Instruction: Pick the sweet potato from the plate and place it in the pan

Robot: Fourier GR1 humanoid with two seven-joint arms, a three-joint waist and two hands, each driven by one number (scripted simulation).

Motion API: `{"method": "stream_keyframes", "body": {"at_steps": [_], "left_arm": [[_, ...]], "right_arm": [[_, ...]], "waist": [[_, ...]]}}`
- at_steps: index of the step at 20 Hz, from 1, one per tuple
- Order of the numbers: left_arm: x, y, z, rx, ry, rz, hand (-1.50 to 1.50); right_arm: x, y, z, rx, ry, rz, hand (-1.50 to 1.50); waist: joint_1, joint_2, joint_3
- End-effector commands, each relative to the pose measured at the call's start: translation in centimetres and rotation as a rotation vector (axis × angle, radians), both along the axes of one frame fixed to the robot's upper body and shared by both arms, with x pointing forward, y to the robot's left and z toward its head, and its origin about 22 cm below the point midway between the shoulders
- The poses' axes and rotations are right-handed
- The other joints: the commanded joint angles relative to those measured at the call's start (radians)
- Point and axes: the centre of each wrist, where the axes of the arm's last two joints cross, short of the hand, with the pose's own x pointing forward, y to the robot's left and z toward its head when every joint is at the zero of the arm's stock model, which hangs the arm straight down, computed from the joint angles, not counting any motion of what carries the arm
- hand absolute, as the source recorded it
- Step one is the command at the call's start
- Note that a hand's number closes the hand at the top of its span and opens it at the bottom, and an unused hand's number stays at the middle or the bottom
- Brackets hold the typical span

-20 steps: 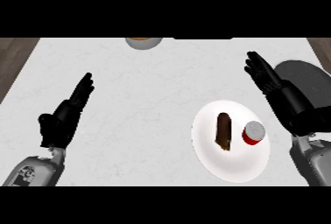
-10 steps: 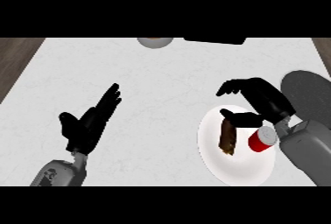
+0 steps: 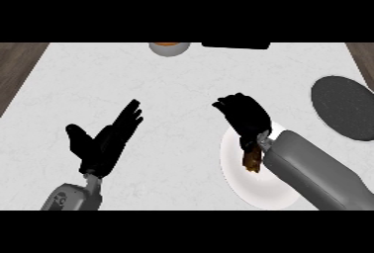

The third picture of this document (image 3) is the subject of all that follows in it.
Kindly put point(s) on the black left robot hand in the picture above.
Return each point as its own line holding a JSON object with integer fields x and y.
{"x": 104, "y": 141}

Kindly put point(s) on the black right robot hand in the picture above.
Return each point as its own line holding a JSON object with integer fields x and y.
{"x": 248, "y": 118}

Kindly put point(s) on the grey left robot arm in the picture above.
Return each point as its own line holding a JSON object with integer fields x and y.
{"x": 75, "y": 195}

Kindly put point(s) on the brown sweet potato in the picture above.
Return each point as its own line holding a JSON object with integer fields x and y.
{"x": 252, "y": 160}

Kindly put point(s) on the white round plate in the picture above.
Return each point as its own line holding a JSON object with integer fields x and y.
{"x": 253, "y": 179}

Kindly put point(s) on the dark grey round pan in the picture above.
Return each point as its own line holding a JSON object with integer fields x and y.
{"x": 345, "y": 107}

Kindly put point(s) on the black flat appliance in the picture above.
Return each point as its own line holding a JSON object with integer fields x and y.
{"x": 236, "y": 45}

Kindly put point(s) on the grey bowl with orange contents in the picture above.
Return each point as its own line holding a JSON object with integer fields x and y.
{"x": 169, "y": 48}

